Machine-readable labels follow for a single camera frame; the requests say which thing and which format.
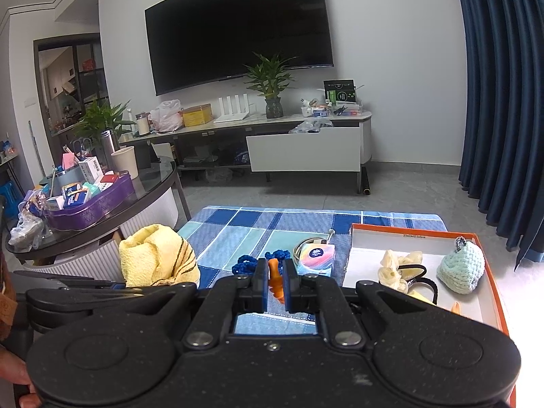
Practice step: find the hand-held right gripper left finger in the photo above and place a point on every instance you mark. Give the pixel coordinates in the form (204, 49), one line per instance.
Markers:
(260, 287)

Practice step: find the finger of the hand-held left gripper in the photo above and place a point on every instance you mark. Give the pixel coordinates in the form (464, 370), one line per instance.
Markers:
(63, 277)
(123, 296)

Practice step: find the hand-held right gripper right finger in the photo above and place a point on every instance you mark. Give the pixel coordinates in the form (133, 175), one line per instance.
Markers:
(291, 287)

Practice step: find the yellow striped towel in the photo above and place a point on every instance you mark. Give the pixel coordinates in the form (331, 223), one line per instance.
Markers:
(148, 255)

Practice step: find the white box with orange rim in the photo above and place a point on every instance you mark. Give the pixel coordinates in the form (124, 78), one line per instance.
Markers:
(365, 259)

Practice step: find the person's left hand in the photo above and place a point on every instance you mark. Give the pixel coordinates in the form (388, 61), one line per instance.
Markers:
(15, 367)

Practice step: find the colourful tissue pack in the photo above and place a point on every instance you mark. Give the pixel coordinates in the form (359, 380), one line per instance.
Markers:
(315, 260)

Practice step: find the blue checkered blanket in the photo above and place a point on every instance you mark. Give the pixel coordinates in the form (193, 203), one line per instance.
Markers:
(238, 233)

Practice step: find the clear crumpled plastic bag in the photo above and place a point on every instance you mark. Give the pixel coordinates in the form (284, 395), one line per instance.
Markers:
(27, 231)

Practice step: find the purple oval tin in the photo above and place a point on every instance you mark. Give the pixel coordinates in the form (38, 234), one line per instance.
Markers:
(97, 210)

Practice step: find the pale yellow scrunchie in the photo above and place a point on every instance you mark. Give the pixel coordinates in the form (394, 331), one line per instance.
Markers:
(393, 272)

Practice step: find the white barcode box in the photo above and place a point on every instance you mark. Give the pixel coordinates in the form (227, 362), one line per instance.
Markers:
(91, 170)

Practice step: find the round black glass table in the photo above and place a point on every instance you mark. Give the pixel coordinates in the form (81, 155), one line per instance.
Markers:
(153, 187)

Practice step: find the pink card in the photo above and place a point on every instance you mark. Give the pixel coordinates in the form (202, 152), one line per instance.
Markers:
(69, 162)

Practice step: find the black rolled mat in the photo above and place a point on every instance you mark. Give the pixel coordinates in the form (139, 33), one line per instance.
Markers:
(365, 180)

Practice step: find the white paper cup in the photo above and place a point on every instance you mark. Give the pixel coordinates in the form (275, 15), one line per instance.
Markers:
(126, 163)

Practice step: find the white open drawer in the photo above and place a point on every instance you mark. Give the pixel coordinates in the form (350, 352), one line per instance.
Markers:
(301, 153)

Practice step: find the steel tumbler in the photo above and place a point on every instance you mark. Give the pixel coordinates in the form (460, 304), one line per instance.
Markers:
(109, 146)

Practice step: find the thick black hair band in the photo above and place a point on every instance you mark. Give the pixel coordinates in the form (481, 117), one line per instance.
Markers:
(435, 291)

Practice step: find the long television cabinet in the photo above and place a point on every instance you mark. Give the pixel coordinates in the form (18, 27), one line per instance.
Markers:
(204, 136)

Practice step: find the grey plastic bag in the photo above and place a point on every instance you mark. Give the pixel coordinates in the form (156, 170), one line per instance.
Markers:
(310, 126)

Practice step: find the leafy green table plant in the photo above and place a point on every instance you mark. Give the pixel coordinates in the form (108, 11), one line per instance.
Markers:
(102, 119)

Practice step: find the mint crochet pouch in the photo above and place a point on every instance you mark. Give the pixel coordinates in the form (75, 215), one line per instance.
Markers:
(461, 267)

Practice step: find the white router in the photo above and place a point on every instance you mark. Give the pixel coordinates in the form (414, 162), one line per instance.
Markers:
(231, 110)

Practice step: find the potted plant in dark vase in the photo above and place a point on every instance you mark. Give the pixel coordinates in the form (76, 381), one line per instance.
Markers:
(274, 108)

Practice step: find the clear tray of small things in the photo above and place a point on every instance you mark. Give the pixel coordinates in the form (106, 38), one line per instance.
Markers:
(331, 111)

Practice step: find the yellow cardboard box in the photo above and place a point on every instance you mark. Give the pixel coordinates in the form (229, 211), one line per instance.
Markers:
(197, 115)

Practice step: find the white plastic bag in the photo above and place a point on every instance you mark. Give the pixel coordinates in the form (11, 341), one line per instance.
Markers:
(166, 117)

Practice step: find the green and black box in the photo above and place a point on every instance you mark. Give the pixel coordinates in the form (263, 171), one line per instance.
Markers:
(339, 92)

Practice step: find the black framed glass door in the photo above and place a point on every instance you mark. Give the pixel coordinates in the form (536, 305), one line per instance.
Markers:
(85, 63)

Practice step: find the dark blue curtain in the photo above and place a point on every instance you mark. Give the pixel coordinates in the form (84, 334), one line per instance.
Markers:
(505, 93)

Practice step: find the black wall television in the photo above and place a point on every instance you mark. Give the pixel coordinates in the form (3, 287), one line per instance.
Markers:
(238, 25)

